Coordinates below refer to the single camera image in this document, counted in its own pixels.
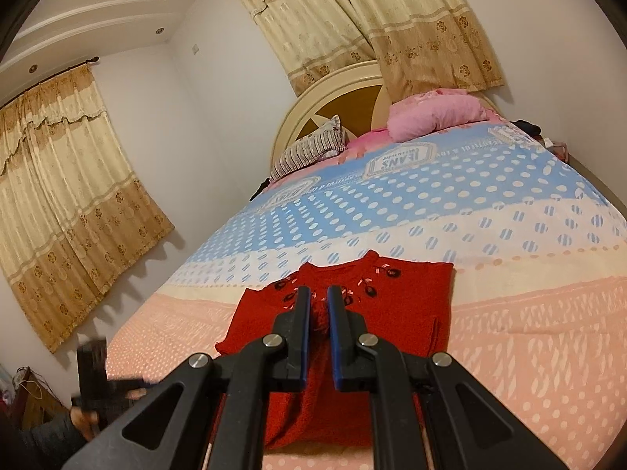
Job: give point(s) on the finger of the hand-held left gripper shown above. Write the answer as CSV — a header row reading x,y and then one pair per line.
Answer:
x,y
125,386

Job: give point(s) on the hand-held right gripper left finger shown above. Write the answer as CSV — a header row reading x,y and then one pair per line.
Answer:
x,y
306,318

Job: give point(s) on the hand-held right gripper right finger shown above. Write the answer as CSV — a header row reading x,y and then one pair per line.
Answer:
x,y
334,318

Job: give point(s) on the red embroidered knit sweater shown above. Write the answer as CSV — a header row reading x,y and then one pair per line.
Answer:
x,y
406,303

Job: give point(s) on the person's left forearm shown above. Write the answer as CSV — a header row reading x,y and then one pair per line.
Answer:
x,y
44,448

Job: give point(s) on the dark clothes pile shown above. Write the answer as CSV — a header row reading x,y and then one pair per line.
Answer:
x,y
531,129

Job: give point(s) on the person's left hand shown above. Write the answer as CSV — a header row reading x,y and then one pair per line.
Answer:
x,y
83,421

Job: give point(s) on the wooden furniture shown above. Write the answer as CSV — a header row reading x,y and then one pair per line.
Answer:
x,y
34,401

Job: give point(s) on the wide beige floral curtain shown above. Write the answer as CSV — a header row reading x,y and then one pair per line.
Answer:
x,y
73,205

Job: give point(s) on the striped pillow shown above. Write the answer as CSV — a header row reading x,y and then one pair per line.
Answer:
x,y
303,152

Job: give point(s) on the pink floral sheet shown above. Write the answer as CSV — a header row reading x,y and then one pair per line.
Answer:
x,y
365,141

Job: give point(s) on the polka dot bedsheet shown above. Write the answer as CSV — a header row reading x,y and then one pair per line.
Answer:
x,y
490,205

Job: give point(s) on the cream wooden headboard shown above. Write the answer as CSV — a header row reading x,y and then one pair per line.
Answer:
x,y
313,103

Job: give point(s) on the pink pillow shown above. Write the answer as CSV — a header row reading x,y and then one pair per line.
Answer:
x,y
431,112

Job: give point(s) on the beige floral curtain panel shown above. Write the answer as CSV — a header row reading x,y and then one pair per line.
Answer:
x,y
421,24
303,24

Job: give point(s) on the black curtain rod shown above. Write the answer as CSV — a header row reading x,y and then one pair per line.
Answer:
x,y
90,60

